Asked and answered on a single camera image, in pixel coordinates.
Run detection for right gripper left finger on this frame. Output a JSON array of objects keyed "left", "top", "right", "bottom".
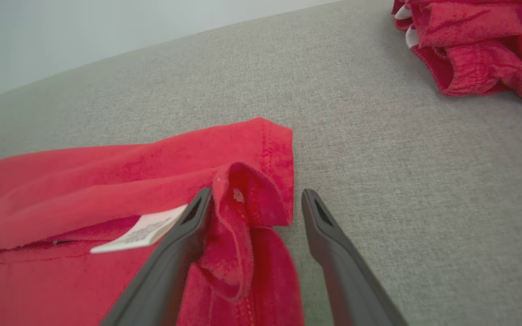
[{"left": 100, "top": 187, "right": 213, "bottom": 326}]

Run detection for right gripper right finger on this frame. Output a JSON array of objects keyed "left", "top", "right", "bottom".
[{"left": 302, "top": 189, "right": 409, "bottom": 326}]

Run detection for red shirt with white sleeve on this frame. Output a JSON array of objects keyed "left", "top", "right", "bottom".
[{"left": 0, "top": 117, "right": 305, "bottom": 326}]

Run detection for red shorts with white stripe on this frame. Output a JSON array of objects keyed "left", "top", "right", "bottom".
[{"left": 391, "top": 0, "right": 522, "bottom": 108}]

